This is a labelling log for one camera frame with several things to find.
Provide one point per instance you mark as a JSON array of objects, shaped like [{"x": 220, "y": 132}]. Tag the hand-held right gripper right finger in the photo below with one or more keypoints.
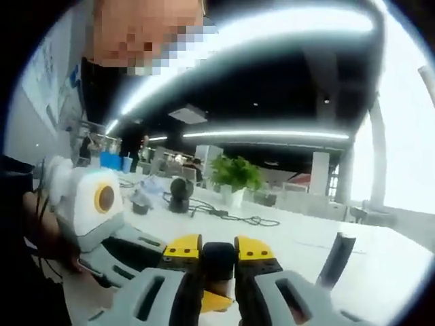
[{"x": 272, "y": 305}]

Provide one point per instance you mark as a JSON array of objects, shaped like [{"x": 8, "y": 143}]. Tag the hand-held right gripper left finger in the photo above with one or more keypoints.
[{"x": 129, "y": 305}]

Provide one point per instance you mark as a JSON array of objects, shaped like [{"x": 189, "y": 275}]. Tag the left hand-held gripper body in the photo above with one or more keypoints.
[{"x": 88, "y": 217}]

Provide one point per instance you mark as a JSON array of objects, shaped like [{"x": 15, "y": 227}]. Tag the tall dark cosmetic bottle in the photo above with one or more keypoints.
[{"x": 334, "y": 261}]

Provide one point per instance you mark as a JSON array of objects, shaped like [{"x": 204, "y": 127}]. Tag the person's left hand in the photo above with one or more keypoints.
[{"x": 66, "y": 261}]

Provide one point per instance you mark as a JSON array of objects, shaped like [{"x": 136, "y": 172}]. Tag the small black object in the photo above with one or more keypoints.
[{"x": 140, "y": 205}]

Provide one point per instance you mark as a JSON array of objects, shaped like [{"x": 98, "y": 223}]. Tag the blue box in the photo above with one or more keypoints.
[{"x": 110, "y": 161}]

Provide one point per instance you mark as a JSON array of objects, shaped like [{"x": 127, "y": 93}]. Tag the clear plastic bag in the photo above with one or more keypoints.
[{"x": 154, "y": 188}]

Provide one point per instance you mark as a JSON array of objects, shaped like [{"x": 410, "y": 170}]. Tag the blue cup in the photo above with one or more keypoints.
[{"x": 127, "y": 164}]

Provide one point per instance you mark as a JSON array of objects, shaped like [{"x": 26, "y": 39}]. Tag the black desk fan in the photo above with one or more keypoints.
[{"x": 180, "y": 193}]

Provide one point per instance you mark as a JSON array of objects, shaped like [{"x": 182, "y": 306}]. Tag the white table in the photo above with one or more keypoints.
[{"x": 299, "y": 234}]

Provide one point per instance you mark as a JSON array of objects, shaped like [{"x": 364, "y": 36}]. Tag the ceiling light strip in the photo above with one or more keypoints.
[
  {"x": 265, "y": 134},
  {"x": 111, "y": 126},
  {"x": 158, "y": 138},
  {"x": 289, "y": 23}
]

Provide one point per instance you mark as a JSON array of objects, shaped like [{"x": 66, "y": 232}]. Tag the group of white office chairs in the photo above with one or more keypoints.
[{"x": 295, "y": 200}]

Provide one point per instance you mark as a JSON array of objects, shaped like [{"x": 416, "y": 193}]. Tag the potted plant in white pot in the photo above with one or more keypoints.
[{"x": 234, "y": 173}]

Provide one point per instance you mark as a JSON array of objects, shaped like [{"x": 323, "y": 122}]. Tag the white display board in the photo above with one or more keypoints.
[{"x": 44, "y": 85}]

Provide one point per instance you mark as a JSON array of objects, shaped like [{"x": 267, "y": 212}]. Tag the white pillar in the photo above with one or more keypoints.
[{"x": 320, "y": 173}]

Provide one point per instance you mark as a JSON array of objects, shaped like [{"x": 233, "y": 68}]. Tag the ceiling air conditioner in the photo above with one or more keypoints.
[{"x": 188, "y": 113}]

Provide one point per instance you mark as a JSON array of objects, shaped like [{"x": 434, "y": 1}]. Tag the red white wall banner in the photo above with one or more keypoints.
[{"x": 297, "y": 178}]

